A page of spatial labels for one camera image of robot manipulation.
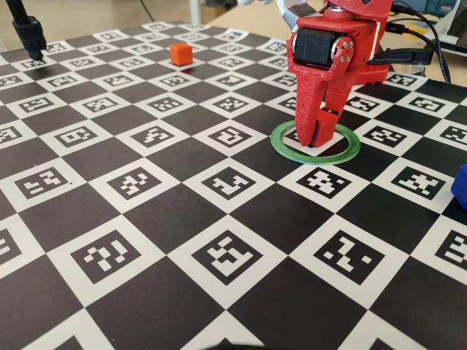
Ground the black tripod leg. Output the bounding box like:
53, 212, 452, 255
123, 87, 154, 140
5, 0, 47, 61

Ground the black cable with plug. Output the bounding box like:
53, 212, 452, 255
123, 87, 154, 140
386, 22, 467, 50

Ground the blue cube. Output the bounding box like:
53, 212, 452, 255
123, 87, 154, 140
450, 163, 467, 212

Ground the orange cube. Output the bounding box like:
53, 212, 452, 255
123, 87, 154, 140
169, 42, 193, 67

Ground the white electronic device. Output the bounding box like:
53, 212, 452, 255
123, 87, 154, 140
433, 0, 467, 54

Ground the black white marker board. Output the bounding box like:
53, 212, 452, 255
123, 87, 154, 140
0, 20, 467, 350

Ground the cardboard box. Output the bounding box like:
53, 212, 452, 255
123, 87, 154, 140
201, 5, 234, 25

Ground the white post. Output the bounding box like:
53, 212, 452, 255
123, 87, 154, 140
188, 0, 201, 26

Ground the green ring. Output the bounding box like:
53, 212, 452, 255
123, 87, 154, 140
269, 120, 362, 166

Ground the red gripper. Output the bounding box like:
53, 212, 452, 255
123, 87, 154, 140
286, 7, 383, 147

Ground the black table clamp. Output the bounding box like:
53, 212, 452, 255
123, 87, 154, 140
364, 48, 436, 67

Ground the teal box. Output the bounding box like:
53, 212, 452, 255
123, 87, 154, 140
425, 0, 457, 15

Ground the thick black cable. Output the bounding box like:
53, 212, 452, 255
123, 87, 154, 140
390, 1, 453, 84

